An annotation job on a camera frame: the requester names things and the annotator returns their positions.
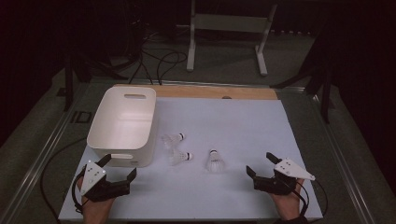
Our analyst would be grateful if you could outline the white metal stand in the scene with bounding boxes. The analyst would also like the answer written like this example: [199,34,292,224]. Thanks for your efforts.
[186,0,278,77]

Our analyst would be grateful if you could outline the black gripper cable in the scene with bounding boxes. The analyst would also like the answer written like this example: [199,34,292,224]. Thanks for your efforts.
[71,166,92,216]
[292,178,329,218]

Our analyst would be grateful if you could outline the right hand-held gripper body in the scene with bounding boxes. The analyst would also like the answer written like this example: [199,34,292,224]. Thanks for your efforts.
[253,158,316,196]

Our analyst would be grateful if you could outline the black tripod stand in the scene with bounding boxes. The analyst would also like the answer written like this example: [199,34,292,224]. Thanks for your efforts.
[64,55,129,112]
[270,18,332,124]

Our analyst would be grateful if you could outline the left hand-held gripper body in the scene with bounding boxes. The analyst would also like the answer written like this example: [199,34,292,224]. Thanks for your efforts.
[79,160,132,203]

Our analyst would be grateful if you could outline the white plastic storage bin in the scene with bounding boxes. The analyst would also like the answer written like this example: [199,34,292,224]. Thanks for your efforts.
[86,86,158,168]

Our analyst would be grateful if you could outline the person's right hand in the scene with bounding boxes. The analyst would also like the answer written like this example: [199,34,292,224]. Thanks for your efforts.
[269,178,305,222]

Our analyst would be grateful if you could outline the white table mat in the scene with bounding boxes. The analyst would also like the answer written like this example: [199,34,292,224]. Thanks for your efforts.
[58,96,324,222]

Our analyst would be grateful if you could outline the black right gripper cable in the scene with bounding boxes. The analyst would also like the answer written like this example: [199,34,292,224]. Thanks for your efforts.
[292,178,329,218]

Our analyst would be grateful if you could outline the person's left hand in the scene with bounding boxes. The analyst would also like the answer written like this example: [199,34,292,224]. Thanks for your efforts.
[77,176,116,224]

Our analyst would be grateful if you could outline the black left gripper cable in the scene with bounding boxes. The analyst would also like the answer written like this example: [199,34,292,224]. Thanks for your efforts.
[71,166,92,216]

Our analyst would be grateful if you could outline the white feather shuttlecock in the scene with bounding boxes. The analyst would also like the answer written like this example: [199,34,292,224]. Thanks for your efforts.
[204,148,226,174]
[168,148,194,166]
[162,133,186,149]

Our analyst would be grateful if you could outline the thin black floor cable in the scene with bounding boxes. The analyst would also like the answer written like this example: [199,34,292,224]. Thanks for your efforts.
[39,136,88,222]

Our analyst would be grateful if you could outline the metal floor rail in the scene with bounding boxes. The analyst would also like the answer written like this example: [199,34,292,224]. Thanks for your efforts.
[307,92,378,224]
[90,78,306,94]
[0,83,92,224]

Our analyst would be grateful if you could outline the black floor cables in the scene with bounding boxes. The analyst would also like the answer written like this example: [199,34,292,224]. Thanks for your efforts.
[129,31,189,86]

